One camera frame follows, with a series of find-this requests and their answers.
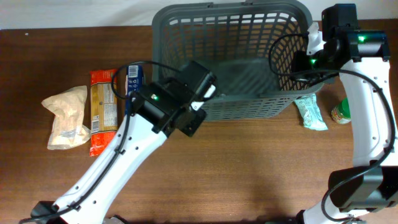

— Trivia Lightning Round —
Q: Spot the mint green snack packet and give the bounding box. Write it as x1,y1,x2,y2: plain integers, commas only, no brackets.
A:
294,94,328,131

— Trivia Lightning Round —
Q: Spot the grey plastic laundry basket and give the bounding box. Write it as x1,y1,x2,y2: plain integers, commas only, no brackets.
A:
152,0,321,121

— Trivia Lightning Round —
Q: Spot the blue tissue box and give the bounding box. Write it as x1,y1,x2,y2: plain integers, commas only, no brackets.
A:
124,65,145,114

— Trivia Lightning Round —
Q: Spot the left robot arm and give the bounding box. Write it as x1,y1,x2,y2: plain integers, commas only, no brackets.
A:
21,61,216,223

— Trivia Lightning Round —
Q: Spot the beige food pouch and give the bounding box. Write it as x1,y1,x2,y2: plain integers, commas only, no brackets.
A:
41,85,91,150

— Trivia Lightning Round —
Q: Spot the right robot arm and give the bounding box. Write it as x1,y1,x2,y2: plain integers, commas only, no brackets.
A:
291,4,397,223

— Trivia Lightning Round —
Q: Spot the green lidded glass jar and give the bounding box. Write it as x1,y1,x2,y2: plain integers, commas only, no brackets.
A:
331,98,351,124

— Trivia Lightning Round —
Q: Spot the orange pasta package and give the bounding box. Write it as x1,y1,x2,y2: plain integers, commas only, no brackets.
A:
90,69,118,157

